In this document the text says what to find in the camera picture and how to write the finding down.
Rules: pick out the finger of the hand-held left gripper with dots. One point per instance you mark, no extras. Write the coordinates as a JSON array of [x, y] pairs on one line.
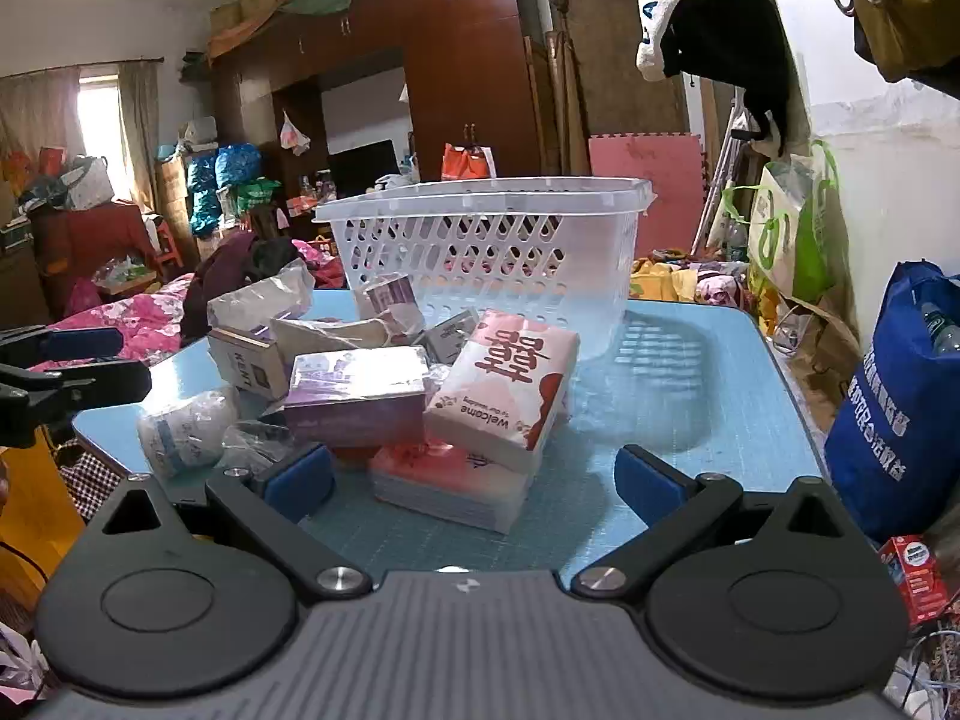
[[90, 388], [75, 343]]

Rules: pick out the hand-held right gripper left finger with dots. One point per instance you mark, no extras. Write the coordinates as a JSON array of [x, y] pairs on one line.
[[300, 478]]

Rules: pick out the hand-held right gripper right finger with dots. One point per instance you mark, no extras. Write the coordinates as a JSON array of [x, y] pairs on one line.
[[646, 481]]

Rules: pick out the clear plastic bag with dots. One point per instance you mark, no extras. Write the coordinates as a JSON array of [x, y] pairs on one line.
[[255, 444]]

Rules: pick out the large purple box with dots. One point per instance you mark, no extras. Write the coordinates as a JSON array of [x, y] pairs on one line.
[[352, 399]]

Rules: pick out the white gauze roll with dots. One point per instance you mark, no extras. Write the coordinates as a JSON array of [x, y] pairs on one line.
[[184, 427]]

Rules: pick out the white box brown edge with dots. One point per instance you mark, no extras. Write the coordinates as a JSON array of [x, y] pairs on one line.
[[244, 367]]

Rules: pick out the pink tissue pack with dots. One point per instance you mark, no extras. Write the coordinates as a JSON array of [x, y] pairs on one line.
[[442, 486]]

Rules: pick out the white tissue pack red print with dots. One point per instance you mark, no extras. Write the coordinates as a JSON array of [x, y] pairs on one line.
[[502, 390]]

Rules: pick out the grey plastic pouch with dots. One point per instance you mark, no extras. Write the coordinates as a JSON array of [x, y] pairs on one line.
[[255, 296]]

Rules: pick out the small purple box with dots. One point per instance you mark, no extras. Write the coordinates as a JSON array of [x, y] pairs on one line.
[[390, 300]]

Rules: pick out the small grey box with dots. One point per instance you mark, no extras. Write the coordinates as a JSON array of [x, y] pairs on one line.
[[446, 337]]

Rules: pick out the white plastic basket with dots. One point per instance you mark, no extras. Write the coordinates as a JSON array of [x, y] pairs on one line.
[[525, 255]]

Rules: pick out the pink floral blanket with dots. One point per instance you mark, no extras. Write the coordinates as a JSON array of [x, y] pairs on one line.
[[127, 322]]

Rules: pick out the red covered cabinet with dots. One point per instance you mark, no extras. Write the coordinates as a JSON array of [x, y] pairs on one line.
[[82, 244]]

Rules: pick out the white shopping bag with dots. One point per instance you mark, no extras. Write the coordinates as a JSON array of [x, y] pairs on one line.
[[86, 184]]

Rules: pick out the dark clothes pile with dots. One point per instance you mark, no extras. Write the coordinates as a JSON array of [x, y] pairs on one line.
[[232, 270]]

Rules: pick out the blue patterned bags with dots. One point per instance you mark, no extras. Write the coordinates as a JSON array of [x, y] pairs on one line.
[[225, 180]]

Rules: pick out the brown paper bag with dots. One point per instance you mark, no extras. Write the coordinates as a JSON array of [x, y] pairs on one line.
[[825, 349]]

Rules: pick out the beige curtain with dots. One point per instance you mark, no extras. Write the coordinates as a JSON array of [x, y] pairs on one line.
[[142, 127]]

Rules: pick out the window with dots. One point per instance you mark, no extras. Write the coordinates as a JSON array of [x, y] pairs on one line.
[[99, 116]]

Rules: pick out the blue fabric bag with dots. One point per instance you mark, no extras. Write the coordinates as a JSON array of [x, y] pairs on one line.
[[892, 420]]

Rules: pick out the red carton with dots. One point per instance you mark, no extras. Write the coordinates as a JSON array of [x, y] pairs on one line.
[[911, 577]]

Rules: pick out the green and white bag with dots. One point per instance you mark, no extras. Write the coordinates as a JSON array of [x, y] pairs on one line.
[[787, 232]]

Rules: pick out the pink foam mat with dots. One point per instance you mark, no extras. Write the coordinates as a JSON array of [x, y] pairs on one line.
[[645, 191]]

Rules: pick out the small hanging plastic bag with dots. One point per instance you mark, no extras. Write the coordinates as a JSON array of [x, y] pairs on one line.
[[294, 133]]

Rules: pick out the black television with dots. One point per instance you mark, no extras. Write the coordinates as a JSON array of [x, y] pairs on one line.
[[364, 161]]

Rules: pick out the orange and white plastic bag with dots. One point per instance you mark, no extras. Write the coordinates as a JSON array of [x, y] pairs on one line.
[[469, 161]]

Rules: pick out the brown wooden door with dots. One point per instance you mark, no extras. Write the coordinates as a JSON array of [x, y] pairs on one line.
[[622, 52]]

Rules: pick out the white and black hanging garment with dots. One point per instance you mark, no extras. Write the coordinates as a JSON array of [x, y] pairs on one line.
[[712, 37]]

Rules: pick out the brown wooden wardrobe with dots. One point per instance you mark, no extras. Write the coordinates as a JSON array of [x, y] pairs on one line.
[[465, 52]]

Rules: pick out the brown hanging bag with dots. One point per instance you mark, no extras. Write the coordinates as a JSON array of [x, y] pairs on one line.
[[911, 15]]

